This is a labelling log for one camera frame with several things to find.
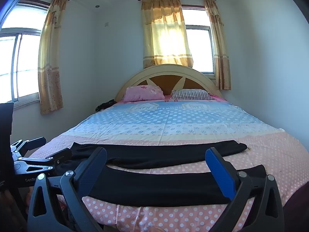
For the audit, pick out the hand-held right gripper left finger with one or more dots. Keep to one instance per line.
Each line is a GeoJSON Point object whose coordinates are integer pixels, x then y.
{"type": "Point", "coordinates": [94, 169]}

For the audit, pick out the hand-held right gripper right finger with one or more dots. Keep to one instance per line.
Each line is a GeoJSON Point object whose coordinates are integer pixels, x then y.
{"type": "Point", "coordinates": [222, 174]}

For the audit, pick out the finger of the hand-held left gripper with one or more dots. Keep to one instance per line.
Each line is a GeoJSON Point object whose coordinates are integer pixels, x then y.
{"type": "Point", "coordinates": [36, 142]}
{"type": "Point", "coordinates": [58, 156]}

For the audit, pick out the black pants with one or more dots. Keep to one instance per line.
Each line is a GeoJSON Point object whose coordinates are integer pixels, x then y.
{"type": "Point", "coordinates": [157, 186]}

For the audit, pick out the dark clothing pile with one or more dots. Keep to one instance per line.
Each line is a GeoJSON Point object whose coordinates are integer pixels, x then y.
{"type": "Point", "coordinates": [105, 105]}

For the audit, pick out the sliding window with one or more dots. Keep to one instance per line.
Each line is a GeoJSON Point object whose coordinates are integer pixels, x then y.
{"type": "Point", "coordinates": [200, 50]}
{"type": "Point", "coordinates": [26, 60]}

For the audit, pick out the polka dot pink blue bedsheet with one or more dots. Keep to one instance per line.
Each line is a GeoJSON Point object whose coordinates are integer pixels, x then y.
{"type": "Point", "coordinates": [169, 125]}

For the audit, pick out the striped pillow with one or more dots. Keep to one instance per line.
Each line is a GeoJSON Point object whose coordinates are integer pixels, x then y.
{"type": "Point", "coordinates": [190, 94]}

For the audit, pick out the pink pillow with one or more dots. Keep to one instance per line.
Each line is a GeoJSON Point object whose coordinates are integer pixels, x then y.
{"type": "Point", "coordinates": [143, 93]}

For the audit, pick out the cream wooden headboard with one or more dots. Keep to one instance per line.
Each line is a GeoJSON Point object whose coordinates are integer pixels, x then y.
{"type": "Point", "coordinates": [169, 69]}

